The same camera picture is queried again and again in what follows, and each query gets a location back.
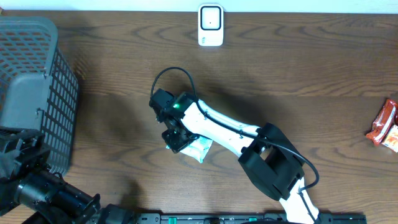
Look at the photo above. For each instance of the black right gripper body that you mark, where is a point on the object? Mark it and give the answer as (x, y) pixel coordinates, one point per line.
(176, 139)

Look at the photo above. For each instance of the teal wet wipes packet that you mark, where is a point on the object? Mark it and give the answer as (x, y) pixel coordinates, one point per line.
(196, 147)

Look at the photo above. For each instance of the red Topps candy bar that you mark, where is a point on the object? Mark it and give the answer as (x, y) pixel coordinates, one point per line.
(384, 121)

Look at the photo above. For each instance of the orange Kleenex tissue pack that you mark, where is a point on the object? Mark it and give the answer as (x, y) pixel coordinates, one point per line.
(391, 138)

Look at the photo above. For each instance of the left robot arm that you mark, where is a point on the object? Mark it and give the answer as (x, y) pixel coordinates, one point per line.
(26, 179)

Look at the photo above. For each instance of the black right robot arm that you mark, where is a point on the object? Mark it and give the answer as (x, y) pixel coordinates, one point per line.
(268, 158)

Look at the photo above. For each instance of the grey plastic mesh basket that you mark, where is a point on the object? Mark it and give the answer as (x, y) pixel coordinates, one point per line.
(38, 88)

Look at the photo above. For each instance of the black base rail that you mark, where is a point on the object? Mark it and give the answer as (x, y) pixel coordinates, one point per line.
(278, 218)

